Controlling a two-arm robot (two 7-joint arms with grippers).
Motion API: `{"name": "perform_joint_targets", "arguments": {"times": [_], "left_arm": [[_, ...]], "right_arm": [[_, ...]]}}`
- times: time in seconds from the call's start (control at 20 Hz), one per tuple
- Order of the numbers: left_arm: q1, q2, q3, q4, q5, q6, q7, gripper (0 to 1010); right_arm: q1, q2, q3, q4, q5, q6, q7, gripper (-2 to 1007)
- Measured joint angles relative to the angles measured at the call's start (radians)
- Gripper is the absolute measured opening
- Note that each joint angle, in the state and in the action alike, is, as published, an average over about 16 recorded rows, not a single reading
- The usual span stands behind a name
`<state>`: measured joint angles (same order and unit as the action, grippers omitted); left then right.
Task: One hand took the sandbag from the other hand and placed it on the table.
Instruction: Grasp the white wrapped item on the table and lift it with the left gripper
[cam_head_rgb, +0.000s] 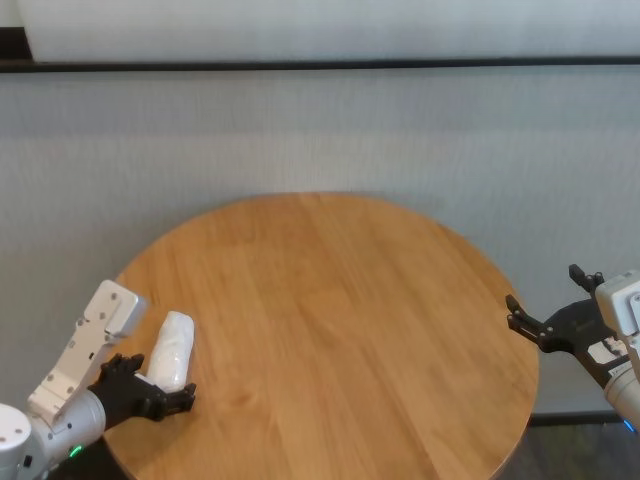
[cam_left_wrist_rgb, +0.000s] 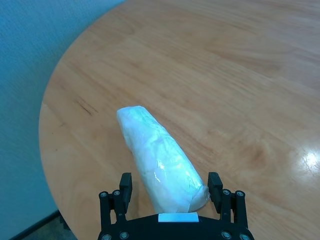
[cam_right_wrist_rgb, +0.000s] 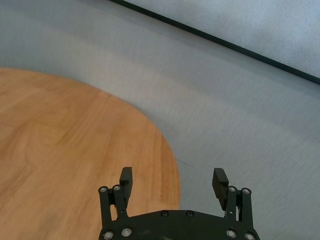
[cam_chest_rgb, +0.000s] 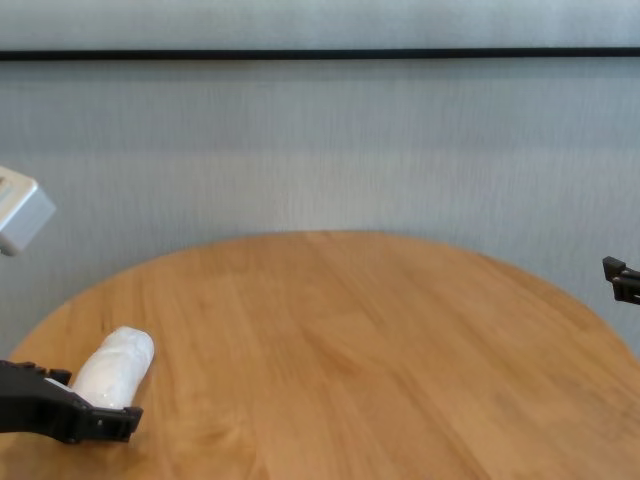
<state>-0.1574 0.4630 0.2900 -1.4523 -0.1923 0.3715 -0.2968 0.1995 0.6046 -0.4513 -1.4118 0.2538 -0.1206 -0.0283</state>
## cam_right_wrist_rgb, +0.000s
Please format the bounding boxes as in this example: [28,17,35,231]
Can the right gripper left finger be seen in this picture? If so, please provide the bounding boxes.
[98,166,134,223]

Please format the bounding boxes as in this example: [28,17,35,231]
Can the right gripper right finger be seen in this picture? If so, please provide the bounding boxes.
[211,167,255,223]

